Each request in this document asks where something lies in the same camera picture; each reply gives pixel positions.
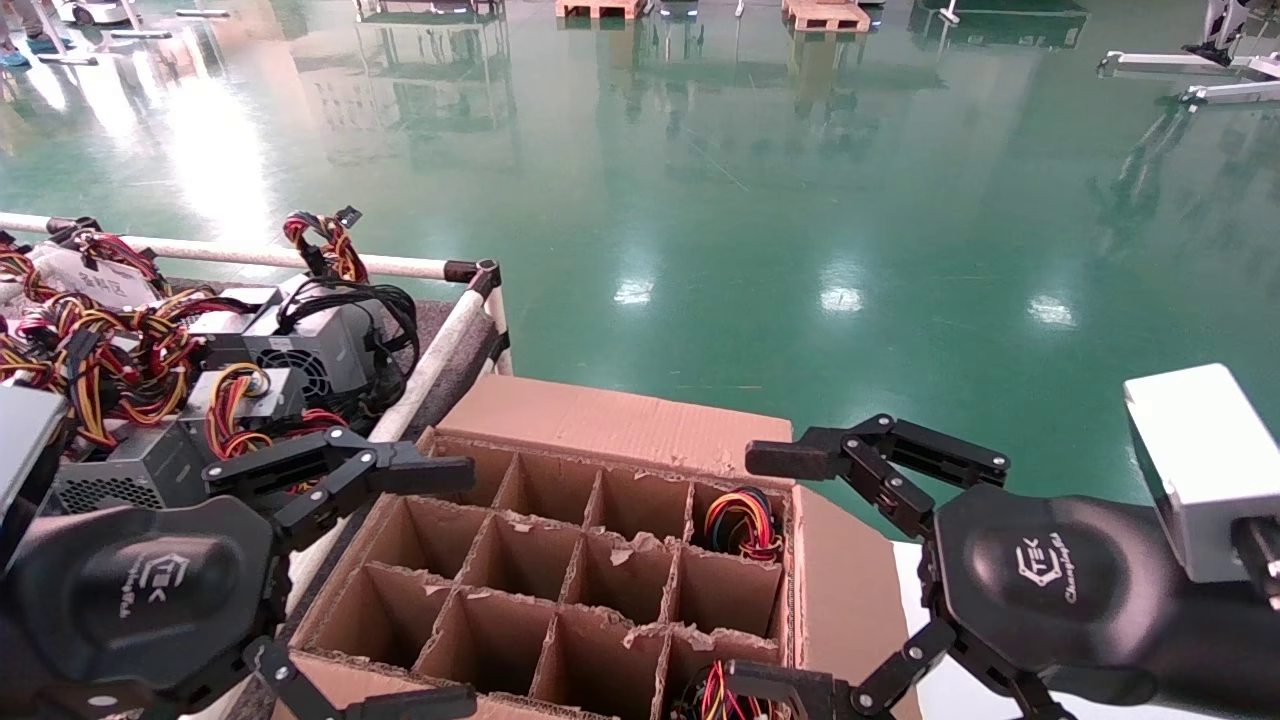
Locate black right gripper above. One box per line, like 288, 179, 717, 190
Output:
724, 413, 1280, 720

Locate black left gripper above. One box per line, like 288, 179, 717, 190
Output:
0, 426, 480, 720

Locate grey power supply coloured wires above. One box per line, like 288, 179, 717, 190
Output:
672, 660, 736, 720
700, 486, 787, 564

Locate white robot base leg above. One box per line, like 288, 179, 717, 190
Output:
1180, 80, 1280, 107
1097, 50, 1280, 81

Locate cardboard box with dividers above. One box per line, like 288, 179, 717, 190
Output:
270, 373, 923, 720

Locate small grey power supply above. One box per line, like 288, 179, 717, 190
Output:
180, 365, 307, 443

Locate grey power supply honeycomb grille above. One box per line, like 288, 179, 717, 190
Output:
50, 420, 216, 517

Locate grey power supply round fan grille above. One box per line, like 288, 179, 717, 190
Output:
243, 298, 379, 403

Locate flat grey power supply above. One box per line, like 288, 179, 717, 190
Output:
185, 287, 286, 341

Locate black pipe corner connector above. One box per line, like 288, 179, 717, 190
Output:
443, 258, 503, 299

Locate white paper label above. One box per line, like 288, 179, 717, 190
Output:
30, 243, 166, 311

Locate wooden pallet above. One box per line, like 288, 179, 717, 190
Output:
782, 0, 873, 34
556, 0, 648, 21

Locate white wheeled vehicle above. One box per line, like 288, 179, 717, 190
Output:
52, 0, 136, 26

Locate white black robot stand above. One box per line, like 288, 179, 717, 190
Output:
1185, 0, 1251, 67

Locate coiled red yellow wire bundle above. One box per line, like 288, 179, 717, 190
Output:
205, 362, 348, 463

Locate long white pipe rail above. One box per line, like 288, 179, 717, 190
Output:
180, 290, 498, 720
0, 212, 481, 283

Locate tangled red yellow wire mass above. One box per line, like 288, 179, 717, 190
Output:
0, 228, 256, 453

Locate red yellow cable bundle black plug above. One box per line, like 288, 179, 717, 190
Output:
282, 206, 369, 285

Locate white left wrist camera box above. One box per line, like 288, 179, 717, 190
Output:
0, 385, 69, 523

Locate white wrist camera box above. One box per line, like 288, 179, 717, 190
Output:
1123, 363, 1280, 586
0, 385, 69, 523

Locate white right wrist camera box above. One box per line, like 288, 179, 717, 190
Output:
1123, 363, 1280, 586

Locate dark metal rack frame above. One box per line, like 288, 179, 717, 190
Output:
352, 0, 503, 23

